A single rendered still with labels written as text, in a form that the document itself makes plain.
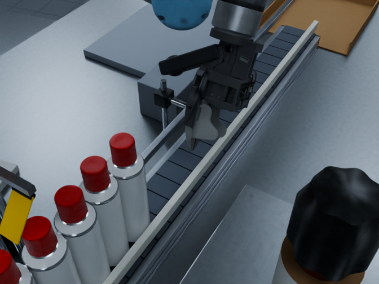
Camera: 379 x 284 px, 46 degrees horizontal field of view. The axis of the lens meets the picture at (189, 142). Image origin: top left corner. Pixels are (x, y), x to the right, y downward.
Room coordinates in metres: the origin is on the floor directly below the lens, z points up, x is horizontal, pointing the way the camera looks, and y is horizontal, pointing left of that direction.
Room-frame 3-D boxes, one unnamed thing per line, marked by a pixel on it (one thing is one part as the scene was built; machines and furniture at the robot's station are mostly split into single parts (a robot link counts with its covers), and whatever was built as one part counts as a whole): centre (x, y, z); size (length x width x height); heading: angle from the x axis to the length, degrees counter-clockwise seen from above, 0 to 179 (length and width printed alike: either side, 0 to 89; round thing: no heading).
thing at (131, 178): (0.41, 0.09, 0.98); 0.05 x 0.05 x 0.20
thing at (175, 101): (0.65, 0.03, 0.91); 0.07 x 0.03 x 0.17; 59
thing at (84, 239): (0.32, 0.14, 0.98); 0.05 x 0.05 x 0.20
